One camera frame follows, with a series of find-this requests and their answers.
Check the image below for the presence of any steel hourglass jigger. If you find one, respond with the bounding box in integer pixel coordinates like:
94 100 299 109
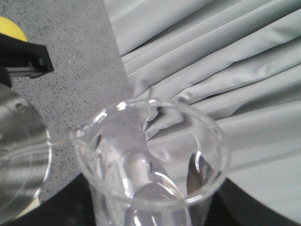
0 85 52 223

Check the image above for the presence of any grey curtain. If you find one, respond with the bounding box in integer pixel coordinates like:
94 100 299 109
104 0 301 223

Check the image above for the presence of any yellow lemon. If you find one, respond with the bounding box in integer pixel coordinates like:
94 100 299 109
0 16 28 42

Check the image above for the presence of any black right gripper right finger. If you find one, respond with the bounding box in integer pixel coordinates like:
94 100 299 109
206 179 300 226

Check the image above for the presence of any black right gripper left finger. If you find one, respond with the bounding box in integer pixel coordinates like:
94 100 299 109
4 174 94 226

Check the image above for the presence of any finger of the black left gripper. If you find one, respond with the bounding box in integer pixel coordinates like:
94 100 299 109
0 34 54 88

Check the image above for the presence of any clear glass beaker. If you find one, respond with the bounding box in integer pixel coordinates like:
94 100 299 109
68 99 230 226

